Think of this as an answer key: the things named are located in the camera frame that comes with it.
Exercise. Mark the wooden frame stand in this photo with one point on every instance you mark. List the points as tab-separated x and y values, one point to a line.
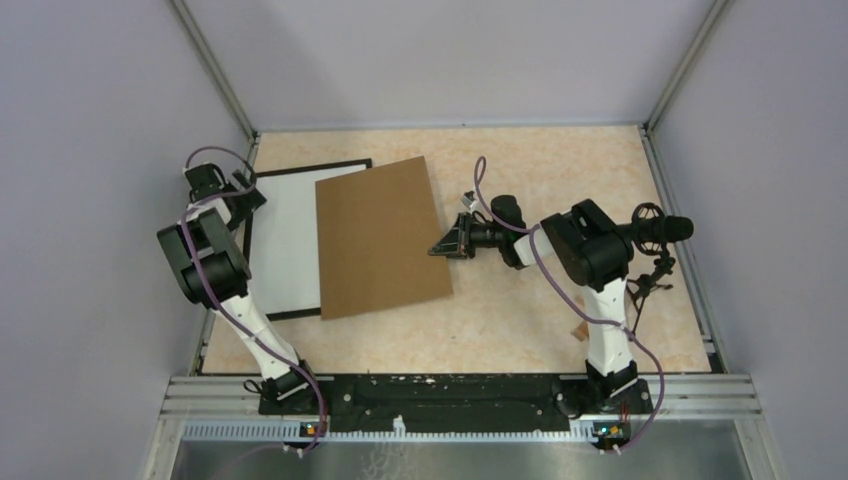
581	333

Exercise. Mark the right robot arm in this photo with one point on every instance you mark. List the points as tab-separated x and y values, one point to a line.
595	254

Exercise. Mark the aluminium enclosure frame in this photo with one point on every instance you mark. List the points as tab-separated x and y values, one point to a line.
705	419

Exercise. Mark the black picture frame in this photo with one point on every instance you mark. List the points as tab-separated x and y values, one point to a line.
305	169

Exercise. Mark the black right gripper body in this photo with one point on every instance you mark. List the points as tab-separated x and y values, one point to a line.
487	236

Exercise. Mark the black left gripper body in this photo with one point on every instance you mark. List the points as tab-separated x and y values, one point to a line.
227	188

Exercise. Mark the cat photo print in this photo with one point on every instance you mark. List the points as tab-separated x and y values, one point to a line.
285	245

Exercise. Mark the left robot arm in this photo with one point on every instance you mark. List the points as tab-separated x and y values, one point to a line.
211	270

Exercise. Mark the brown frame backing board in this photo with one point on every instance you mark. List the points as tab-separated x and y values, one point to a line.
374	230

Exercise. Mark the black microphone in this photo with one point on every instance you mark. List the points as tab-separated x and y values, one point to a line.
652	231

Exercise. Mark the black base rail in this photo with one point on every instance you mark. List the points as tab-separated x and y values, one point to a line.
452	403

